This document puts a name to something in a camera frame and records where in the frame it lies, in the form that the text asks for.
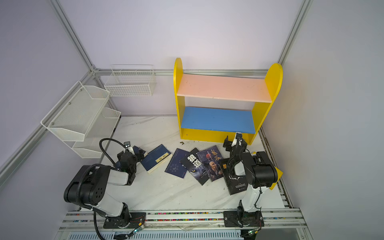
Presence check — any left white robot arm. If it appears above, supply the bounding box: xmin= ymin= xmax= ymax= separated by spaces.
xmin=64 ymin=146 xmax=147 ymax=218

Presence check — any black wolf cover book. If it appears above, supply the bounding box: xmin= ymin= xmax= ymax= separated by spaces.
xmin=180 ymin=148 xmax=209 ymax=186

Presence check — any white wire basket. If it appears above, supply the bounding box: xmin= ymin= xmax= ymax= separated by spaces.
xmin=104 ymin=65 xmax=156 ymax=97

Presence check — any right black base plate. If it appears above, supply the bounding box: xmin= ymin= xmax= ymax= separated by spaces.
xmin=224 ymin=211 xmax=265 ymax=228

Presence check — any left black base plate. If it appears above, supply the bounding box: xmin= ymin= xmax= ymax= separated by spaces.
xmin=103 ymin=212 xmax=147 ymax=229

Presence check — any thin navy patterned book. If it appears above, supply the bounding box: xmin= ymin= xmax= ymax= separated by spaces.
xmin=165 ymin=149 xmax=188 ymax=179

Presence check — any dark portrait cover book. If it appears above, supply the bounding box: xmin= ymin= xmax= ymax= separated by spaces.
xmin=197 ymin=146 xmax=223 ymax=182

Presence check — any yellow pink blue bookshelf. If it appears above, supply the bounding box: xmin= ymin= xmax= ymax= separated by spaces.
xmin=173 ymin=58 xmax=283 ymax=145

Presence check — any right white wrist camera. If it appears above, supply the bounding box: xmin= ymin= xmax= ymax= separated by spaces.
xmin=236 ymin=133 xmax=243 ymax=141

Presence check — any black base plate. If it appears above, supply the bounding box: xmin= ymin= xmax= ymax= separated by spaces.
xmin=103 ymin=212 xmax=147 ymax=229
xmin=224 ymin=211 xmax=265 ymax=228

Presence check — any white mesh two-tier rack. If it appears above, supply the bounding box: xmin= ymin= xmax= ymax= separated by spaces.
xmin=41 ymin=82 xmax=121 ymax=159

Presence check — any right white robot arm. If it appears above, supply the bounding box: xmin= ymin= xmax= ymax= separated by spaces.
xmin=220 ymin=134 xmax=280 ymax=213

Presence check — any aluminium front rail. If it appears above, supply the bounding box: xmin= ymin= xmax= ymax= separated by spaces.
xmin=59 ymin=208 xmax=308 ymax=232

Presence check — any yellow cartoon cover book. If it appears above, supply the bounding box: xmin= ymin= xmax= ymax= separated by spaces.
xmin=269 ymin=167 xmax=284 ymax=190

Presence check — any black antler cover book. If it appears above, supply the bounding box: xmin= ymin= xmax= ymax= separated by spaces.
xmin=219 ymin=159 xmax=249 ymax=195

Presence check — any navy book yellow label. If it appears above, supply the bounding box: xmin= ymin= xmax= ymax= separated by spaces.
xmin=141 ymin=144 xmax=172 ymax=174

